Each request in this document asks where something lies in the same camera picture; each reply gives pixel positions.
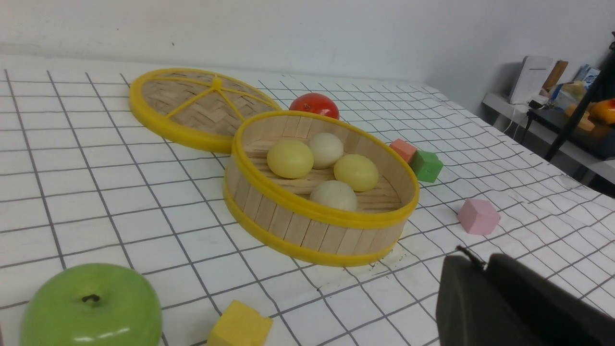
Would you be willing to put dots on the pink foam cube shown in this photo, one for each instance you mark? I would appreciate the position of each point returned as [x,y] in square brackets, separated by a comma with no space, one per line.
[478,217]

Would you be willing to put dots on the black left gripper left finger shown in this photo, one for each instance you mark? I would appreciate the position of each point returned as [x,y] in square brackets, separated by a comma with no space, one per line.
[469,310]

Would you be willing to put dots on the white grid tablecloth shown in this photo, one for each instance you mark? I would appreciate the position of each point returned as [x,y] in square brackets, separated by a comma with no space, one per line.
[82,181]

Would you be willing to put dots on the green foam cube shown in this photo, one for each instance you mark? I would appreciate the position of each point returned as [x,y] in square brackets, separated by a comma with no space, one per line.
[426,166]

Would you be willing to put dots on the yellow foam cube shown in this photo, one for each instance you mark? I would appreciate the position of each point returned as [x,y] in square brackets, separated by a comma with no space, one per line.
[240,325]

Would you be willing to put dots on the bamboo steamer tray yellow rim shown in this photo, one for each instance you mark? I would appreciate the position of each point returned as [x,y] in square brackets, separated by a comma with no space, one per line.
[278,211]

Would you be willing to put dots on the white box on shelf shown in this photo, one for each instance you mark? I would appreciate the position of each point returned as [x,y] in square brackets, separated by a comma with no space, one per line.
[533,74]

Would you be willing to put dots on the woven bamboo steamer lid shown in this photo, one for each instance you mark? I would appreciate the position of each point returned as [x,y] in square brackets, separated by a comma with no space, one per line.
[195,108]

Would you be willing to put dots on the white side shelf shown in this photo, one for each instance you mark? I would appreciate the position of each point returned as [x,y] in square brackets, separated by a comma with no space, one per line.
[517,115]

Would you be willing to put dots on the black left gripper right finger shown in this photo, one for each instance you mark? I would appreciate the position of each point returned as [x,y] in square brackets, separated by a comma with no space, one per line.
[555,316]

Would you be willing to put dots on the black stand leg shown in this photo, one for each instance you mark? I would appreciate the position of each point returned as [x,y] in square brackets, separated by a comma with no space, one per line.
[576,116]

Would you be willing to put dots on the white bun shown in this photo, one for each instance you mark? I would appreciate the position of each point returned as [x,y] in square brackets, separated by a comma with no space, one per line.
[326,148]
[335,194]

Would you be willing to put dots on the orange foam cube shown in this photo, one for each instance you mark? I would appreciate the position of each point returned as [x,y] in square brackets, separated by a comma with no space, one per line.
[404,149]

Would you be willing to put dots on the green apple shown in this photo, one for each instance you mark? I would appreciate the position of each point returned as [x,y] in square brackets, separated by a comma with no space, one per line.
[93,304]

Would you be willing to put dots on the yellow bun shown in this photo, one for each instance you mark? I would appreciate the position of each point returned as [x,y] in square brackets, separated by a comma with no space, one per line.
[290,159]
[359,172]

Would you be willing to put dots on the red tomato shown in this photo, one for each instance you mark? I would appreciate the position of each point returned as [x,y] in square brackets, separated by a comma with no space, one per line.
[317,104]

